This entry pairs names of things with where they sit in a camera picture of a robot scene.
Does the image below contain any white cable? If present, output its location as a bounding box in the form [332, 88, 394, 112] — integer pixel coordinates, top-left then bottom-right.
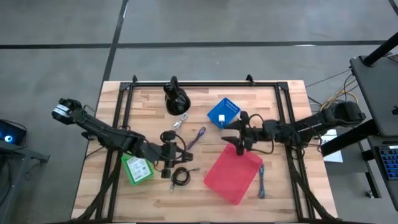
[173, 112, 190, 131]

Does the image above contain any grey desk top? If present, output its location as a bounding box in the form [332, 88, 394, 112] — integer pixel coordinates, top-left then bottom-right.
[349, 55, 398, 138]

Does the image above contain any black cable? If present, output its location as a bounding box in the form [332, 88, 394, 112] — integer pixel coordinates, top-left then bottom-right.
[169, 166, 200, 192]

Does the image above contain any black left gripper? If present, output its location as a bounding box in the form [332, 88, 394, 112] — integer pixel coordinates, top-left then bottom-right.
[158, 130, 194, 179]

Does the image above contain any red plastic bin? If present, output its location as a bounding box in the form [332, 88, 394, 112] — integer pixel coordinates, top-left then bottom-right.
[203, 142, 264, 205]

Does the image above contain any green plastic bin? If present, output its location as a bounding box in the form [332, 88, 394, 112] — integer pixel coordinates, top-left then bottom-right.
[121, 152, 155, 187]

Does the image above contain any blue bundled cable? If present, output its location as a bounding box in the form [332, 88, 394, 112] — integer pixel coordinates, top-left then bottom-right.
[258, 164, 266, 199]

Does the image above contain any white paper sheet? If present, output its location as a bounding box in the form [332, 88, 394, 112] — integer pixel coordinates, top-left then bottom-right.
[321, 128, 345, 164]

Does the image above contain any yellow cable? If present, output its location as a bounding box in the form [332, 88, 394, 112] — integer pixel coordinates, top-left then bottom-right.
[320, 90, 359, 110]

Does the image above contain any backlit keyboard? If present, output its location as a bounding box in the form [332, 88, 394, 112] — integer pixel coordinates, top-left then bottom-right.
[377, 145, 398, 181]

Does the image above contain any black pole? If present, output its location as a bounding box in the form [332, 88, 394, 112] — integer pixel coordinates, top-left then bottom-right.
[363, 32, 398, 67]

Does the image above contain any purple bundled cable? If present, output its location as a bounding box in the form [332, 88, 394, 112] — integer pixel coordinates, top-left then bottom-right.
[185, 126, 207, 151]

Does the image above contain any black device with blue light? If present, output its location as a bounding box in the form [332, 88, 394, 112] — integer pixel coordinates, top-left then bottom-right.
[0, 119, 27, 146]

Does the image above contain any blue plastic bin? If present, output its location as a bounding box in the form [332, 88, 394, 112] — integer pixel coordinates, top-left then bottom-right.
[206, 96, 242, 129]

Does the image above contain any black aluminium table frame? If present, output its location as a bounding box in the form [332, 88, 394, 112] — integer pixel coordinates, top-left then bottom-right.
[72, 74, 336, 223]

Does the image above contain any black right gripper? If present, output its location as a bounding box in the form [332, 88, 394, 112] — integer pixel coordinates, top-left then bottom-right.
[221, 110, 267, 156]

